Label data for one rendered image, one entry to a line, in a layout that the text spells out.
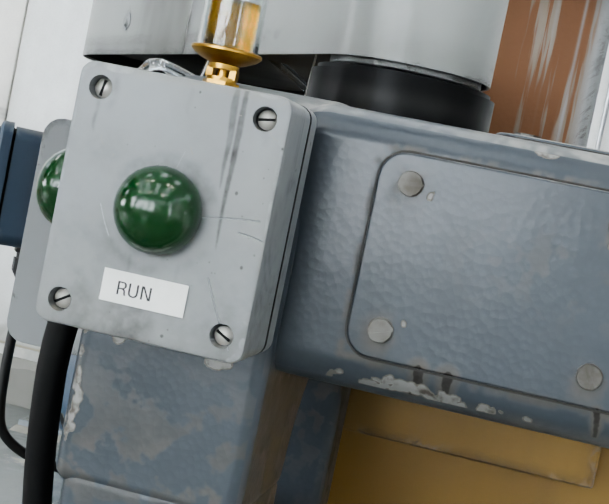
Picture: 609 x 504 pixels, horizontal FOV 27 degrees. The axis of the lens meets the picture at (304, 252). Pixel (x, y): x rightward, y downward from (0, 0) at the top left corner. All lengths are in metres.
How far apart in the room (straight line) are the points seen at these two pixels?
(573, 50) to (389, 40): 0.39
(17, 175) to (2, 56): 5.33
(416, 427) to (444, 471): 0.06
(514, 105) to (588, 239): 0.50
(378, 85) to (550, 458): 0.24
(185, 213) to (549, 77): 0.58
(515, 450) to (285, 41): 0.25
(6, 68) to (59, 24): 0.34
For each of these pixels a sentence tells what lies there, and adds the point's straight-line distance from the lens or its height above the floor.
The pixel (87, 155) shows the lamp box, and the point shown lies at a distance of 0.43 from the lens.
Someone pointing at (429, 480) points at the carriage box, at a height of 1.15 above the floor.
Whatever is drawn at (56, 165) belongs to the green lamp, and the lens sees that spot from 0.45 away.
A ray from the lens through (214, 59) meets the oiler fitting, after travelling 0.50.
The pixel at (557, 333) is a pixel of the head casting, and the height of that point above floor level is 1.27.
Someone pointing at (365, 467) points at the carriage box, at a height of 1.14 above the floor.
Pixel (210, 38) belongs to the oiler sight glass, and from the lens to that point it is 0.50.
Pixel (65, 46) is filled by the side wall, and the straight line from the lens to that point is 6.13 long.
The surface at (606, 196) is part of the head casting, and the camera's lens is 0.45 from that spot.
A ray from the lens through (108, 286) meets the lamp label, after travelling 0.43.
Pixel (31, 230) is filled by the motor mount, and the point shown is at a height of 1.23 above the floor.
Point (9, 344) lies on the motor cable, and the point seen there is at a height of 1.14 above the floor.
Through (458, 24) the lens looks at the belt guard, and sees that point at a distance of 0.58.
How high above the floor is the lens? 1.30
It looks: 3 degrees down
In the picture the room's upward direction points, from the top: 12 degrees clockwise
